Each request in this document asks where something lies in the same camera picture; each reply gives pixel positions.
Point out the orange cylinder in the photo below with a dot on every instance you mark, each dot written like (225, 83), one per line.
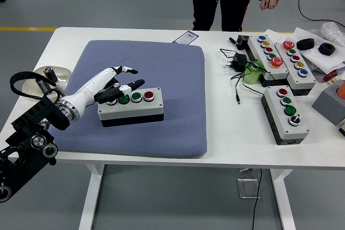
(341, 90)

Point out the white table leg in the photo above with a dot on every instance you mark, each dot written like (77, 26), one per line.
(91, 197)
(283, 200)

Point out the black power adapter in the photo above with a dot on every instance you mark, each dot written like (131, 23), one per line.
(238, 60)

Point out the person's left hand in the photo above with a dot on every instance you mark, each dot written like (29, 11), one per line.
(266, 1)

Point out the clear plastic bag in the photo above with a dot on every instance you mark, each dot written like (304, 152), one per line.
(332, 32)

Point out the small black device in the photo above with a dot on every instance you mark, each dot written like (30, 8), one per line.
(244, 41)

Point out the grey block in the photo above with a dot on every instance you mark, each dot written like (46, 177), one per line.
(327, 106)

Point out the white paper sheet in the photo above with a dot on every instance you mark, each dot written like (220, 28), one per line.
(320, 60)

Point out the dark metal cylinder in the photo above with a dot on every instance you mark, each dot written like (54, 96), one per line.
(50, 73)
(43, 86)

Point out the grey four-button control box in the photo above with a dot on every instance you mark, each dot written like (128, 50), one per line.
(280, 122)
(129, 108)

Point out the blue-grey textured mat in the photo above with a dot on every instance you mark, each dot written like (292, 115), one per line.
(161, 65)

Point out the small black connector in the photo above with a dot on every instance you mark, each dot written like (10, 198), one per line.
(232, 40)

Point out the purple label card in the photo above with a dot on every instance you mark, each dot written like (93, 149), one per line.
(186, 37)

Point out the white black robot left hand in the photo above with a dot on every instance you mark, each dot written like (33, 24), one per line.
(94, 84)

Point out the grey five-button control box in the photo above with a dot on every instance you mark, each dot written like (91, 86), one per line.
(258, 48)
(285, 57)

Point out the silver floor socket plate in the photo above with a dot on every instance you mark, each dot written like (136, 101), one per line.
(245, 188)

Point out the beige shallow dish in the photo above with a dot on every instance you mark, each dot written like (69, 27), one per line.
(62, 72)

